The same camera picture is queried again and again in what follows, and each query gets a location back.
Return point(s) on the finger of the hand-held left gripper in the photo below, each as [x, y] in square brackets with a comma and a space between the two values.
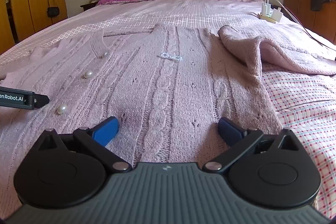
[41, 100]

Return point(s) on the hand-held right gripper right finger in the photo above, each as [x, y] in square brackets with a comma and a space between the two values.
[231, 132]

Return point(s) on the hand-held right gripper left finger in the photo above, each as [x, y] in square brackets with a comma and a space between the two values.
[105, 132]

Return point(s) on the pink knit sweater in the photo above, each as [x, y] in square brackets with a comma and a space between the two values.
[162, 87]

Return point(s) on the red plaid bed sheet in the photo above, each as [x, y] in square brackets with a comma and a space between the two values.
[309, 121]

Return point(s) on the dark wooden nightstand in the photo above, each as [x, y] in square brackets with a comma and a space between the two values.
[88, 6]

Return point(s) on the cream power strip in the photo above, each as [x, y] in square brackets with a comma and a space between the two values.
[265, 18]

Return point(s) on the white charger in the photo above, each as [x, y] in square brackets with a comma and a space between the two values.
[265, 6]
[277, 14]

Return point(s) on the wooden cabinet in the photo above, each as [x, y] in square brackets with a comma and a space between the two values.
[299, 8]

